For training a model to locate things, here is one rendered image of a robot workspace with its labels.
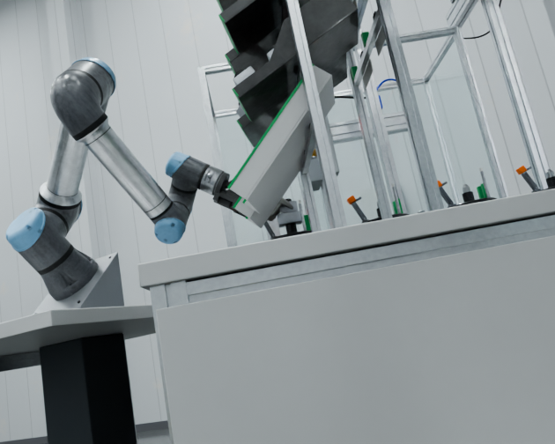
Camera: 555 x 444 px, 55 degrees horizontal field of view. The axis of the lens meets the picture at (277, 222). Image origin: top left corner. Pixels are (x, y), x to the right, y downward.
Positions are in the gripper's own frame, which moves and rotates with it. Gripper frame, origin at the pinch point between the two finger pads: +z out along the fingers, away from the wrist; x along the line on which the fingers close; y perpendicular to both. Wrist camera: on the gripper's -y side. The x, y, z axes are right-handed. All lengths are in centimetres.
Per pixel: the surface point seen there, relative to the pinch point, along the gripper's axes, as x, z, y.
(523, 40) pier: -241, 101, -265
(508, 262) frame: 75, 33, 14
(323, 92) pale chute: 49, 0, -11
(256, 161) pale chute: 48.5, -5.6, 6.8
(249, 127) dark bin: 31.6, -13.1, -5.0
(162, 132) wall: -435, -198, -127
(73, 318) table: 41, -25, 46
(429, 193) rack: 53, 25, 1
